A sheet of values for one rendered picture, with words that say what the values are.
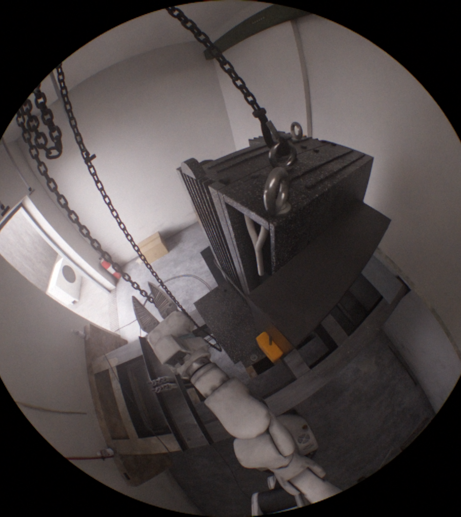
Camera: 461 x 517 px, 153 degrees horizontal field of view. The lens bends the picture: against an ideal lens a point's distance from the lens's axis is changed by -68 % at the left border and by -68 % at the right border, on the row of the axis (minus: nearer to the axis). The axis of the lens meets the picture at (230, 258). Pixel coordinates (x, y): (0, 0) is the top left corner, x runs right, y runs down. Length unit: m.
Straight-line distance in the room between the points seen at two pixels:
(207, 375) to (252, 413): 0.10
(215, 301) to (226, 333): 0.20
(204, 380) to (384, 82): 1.53
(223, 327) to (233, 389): 0.68
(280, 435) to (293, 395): 0.85
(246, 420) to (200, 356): 0.13
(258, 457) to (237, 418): 0.08
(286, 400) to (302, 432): 0.48
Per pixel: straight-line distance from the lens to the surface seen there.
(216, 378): 0.30
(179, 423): 1.31
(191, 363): 0.31
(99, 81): 2.70
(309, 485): 0.56
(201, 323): 1.25
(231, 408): 0.28
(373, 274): 1.54
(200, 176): 0.45
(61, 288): 3.85
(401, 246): 1.57
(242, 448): 0.31
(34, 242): 7.29
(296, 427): 1.51
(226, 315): 0.95
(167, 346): 0.26
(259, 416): 0.28
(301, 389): 1.14
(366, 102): 1.41
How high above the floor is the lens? 1.78
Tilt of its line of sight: 51 degrees down
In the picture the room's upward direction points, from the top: 19 degrees counter-clockwise
